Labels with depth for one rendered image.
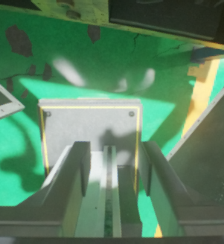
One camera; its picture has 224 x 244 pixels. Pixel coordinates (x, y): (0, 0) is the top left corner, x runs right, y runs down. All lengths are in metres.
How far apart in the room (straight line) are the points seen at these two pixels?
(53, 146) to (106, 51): 0.82
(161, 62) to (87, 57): 0.58
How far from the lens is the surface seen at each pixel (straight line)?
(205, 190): 0.67
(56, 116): 1.23
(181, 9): 0.78
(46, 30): 1.58
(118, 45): 1.48
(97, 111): 1.17
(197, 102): 1.65
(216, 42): 0.86
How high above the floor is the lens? 1.46
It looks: 75 degrees down
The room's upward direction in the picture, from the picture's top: 179 degrees clockwise
